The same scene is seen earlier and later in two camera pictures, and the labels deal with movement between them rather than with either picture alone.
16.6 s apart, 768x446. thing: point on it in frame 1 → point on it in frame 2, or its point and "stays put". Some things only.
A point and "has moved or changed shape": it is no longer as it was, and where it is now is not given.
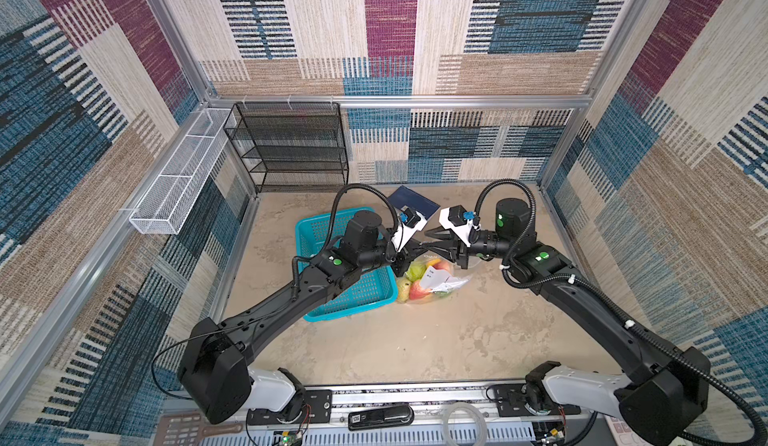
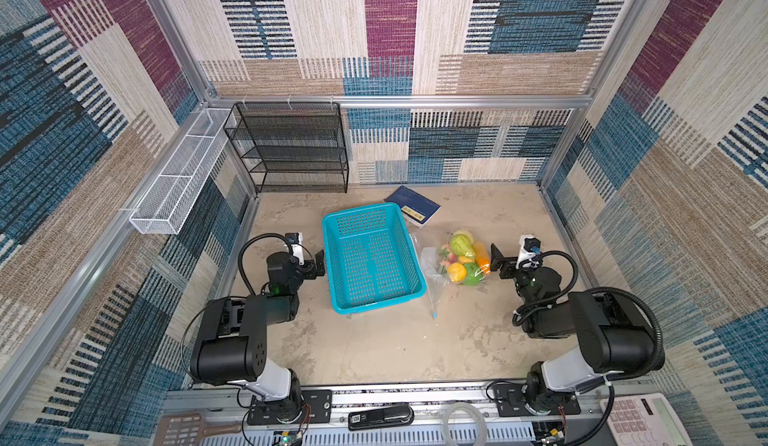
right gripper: (456, 250) → (497, 260)
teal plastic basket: (371, 288) has moved or changed shape
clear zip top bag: (431, 279) has moved or changed shape
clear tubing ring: (482, 422) stays put
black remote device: (392, 416) stays put
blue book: (405, 196) stays put
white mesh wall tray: (180, 185) stays put
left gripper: (404, 256) → (308, 271)
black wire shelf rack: (300, 144) stays put
